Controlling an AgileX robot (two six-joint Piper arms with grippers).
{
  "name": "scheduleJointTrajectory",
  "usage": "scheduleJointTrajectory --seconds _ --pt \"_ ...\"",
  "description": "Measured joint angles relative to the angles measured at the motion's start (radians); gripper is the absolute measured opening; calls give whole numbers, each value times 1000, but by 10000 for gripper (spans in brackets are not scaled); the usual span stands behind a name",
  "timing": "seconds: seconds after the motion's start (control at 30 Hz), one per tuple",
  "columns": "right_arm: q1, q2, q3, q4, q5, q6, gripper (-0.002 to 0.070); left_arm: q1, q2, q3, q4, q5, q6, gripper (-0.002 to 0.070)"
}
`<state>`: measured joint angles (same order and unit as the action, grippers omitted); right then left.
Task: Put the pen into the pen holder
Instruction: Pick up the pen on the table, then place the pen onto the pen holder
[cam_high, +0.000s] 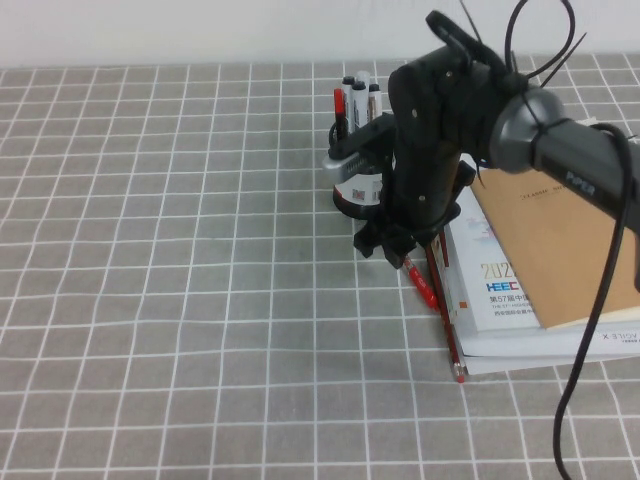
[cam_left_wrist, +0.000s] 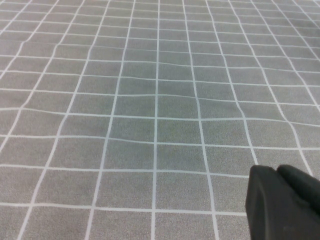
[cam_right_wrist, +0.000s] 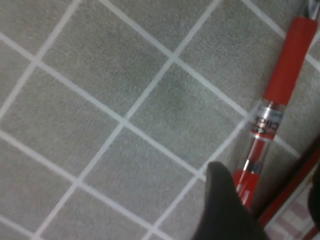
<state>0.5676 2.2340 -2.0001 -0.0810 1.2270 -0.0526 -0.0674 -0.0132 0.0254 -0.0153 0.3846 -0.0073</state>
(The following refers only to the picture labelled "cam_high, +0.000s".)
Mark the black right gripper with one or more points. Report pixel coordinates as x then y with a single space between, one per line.
420 150

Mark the red gel pen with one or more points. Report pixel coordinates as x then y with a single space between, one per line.
423 288

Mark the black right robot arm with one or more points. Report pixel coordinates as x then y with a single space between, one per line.
575 165

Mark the black mesh pen holder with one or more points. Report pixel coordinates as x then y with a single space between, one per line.
350 201

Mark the colourful cover book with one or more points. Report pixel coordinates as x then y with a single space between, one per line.
442 260

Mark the red pencil with eraser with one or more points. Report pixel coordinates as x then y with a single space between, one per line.
453 351

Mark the black cap white marker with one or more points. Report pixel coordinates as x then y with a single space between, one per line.
347 87
358 107

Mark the black cap brown label marker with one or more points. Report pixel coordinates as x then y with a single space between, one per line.
374 102

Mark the red cap marker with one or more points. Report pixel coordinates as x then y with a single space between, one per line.
339 102

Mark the tan classic note notebook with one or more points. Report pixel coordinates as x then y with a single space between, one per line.
550 250

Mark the white paper folder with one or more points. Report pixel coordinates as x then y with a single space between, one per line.
500 366

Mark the grey cap marker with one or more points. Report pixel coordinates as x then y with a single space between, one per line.
363 78

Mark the white AgileX brochure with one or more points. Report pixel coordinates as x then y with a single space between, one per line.
530 342

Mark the black zip tie loop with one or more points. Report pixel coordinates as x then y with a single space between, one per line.
517 76

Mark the grey checked tablecloth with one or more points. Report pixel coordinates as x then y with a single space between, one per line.
175 280

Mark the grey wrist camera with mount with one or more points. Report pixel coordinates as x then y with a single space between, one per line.
345 167

